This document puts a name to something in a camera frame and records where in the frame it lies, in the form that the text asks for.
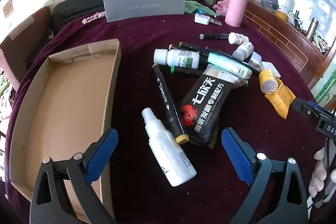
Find yellow foil packet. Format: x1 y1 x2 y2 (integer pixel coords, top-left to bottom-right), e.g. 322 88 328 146
265 79 295 119

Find white spray bottle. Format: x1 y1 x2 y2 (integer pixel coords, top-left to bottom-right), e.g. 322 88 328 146
142 107 197 187

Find black Chinese text pouch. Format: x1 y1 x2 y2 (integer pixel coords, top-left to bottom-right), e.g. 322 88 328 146
179 64 240 145

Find black marker yellow cap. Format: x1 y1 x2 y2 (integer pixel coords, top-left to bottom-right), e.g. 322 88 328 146
152 64 189 144

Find yellow tape roll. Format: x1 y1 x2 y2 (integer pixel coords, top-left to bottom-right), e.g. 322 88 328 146
259 69 278 94

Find white soap block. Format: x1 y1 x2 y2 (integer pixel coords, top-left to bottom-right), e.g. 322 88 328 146
261 61 281 79

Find teal tissue packet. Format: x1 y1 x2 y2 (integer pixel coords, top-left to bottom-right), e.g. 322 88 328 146
207 53 252 80

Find black marker green cap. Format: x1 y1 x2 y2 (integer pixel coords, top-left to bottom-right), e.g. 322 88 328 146
170 66 204 76

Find white bottle green label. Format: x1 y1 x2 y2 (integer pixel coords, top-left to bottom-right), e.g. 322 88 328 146
153 49 200 69

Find black marker purple cap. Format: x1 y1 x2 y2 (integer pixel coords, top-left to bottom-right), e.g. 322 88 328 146
205 46 232 57

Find white gloved right hand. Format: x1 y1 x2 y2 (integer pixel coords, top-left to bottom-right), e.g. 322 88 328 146
309 148 327 198

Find brown wooden headboard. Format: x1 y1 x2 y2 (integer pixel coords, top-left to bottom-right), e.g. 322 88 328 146
244 1 327 88

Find clear tube orange contents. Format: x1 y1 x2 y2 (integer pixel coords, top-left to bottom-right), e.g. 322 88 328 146
248 52 262 71

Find steel thermos flask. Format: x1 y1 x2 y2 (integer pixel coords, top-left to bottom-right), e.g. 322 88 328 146
305 17 319 41

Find cardboard box tray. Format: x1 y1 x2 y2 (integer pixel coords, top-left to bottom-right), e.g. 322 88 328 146
9 39 121 223

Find white pill bottle red label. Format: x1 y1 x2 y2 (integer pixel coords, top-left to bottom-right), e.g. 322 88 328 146
228 32 249 46

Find black marker grey cap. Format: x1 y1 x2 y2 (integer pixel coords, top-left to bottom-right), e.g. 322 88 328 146
199 34 228 40

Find pink thermos bottle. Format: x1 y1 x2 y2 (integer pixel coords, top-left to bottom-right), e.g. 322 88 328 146
225 0 248 27

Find brown snack wrapper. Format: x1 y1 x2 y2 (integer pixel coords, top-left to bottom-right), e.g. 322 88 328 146
209 18 222 26

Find white charger adapter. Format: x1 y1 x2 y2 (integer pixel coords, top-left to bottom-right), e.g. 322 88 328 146
194 13 210 25

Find pink cloth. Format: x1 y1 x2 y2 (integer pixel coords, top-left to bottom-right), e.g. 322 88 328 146
213 0 230 16

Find green cloth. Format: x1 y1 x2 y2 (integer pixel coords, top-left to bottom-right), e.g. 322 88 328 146
185 1 218 16

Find grey shoe box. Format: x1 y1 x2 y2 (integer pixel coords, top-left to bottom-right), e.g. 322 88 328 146
103 0 186 23

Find pink bead bracelet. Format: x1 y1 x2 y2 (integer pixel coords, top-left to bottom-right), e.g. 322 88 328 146
81 11 106 25

